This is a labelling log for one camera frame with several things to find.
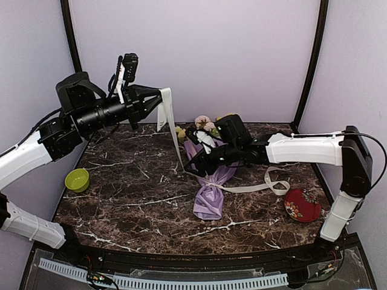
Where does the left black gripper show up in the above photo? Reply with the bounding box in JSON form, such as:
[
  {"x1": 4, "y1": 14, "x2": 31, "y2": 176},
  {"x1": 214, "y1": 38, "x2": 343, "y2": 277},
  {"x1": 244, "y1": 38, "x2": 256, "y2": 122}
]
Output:
[{"x1": 76, "y1": 83, "x2": 169, "y2": 135}]

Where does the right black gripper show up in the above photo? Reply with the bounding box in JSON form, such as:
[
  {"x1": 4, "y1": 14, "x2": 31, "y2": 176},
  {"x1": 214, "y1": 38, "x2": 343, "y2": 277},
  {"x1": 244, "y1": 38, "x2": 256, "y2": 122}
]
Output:
[{"x1": 184, "y1": 141, "x2": 241, "y2": 177}]

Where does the white ribbon strap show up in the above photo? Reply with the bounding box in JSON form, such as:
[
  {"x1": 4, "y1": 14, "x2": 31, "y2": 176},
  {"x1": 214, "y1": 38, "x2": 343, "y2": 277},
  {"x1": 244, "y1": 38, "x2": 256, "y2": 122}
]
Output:
[{"x1": 155, "y1": 87, "x2": 291, "y2": 196}]

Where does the pink purple wrapping paper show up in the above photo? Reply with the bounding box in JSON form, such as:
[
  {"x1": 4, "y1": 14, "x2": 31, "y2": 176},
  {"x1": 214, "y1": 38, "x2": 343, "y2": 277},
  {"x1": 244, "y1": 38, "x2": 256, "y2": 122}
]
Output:
[{"x1": 183, "y1": 139, "x2": 238, "y2": 222}]

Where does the pink rose flower stem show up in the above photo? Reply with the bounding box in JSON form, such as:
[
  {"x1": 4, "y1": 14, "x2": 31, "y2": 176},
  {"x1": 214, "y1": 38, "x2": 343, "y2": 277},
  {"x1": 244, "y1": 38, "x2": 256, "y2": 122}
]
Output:
[{"x1": 194, "y1": 115, "x2": 218, "y2": 134}]

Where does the yellow fuzzy poppy stem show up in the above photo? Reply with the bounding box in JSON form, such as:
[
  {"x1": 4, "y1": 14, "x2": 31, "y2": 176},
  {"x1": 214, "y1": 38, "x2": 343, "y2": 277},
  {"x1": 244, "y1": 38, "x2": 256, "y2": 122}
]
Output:
[{"x1": 216, "y1": 113, "x2": 235, "y2": 121}]

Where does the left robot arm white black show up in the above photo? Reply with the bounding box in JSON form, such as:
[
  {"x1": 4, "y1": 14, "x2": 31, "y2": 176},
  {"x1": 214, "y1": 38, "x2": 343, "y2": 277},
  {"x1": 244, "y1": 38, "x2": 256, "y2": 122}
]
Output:
[{"x1": 1, "y1": 72, "x2": 171, "y2": 263}]

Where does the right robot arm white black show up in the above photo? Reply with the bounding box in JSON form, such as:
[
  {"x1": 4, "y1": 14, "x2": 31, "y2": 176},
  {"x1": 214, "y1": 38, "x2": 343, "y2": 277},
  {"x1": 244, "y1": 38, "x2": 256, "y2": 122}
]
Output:
[{"x1": 184, "y1": 114, "x2": 372, "y2": 262}]

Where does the lime green bowl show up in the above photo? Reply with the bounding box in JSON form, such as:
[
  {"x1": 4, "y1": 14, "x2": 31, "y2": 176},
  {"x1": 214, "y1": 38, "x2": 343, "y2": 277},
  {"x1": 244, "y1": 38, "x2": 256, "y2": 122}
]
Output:
[{"x1": 65, "y1": 168, "x2": 89, "y2": 193}]

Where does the red floral dish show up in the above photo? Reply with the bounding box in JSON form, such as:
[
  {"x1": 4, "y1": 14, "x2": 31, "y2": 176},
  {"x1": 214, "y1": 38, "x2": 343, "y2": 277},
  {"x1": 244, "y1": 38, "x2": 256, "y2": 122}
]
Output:
[{"x1": 284, "y1": 188, "x2": 321, "y2": 223}]

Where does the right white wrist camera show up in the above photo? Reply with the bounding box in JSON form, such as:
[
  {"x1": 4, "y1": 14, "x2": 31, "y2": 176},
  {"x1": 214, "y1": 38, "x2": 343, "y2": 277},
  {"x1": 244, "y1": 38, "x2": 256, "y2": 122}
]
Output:
[{"x1": 186, "y1": 127, "x2": 216, "y2": 154}]

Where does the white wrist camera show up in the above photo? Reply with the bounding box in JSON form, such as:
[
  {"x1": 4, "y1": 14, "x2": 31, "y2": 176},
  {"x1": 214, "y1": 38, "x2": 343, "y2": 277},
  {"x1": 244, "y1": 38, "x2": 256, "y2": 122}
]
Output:
[
  {"x1": 186, "y1": 127, "x2": 216, "y2": 154},
  {"x1": 107, "y1": 53, "x2": 138, "y2": 105}
]

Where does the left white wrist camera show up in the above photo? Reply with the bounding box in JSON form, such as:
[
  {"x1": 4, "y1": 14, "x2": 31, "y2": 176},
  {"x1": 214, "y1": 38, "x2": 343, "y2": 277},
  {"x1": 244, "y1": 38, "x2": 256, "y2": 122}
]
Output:
[{"x1": 107, "y1": 53, "x2": 138, "y2": 105}]

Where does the right black frame post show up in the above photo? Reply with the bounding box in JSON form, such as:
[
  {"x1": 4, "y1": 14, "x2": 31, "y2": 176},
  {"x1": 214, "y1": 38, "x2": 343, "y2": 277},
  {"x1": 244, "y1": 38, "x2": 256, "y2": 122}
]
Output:
[{"x1": 290, "y1": 0, "x2": 329, "y2": 132}]

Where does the black front table rail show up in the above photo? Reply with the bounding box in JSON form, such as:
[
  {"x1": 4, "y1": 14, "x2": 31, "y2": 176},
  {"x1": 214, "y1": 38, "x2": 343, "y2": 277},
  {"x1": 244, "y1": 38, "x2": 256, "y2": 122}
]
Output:
[{"x1": 68, "y1": 245, "x2": 316, "y2": 271}]

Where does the white slotted cable duct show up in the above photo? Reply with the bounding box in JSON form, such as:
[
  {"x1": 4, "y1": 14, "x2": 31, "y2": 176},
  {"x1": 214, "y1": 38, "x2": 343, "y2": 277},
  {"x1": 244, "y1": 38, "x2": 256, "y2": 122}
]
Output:
[{"x1": 38, "y1": 258, "x2": 288, "y2": 289}]

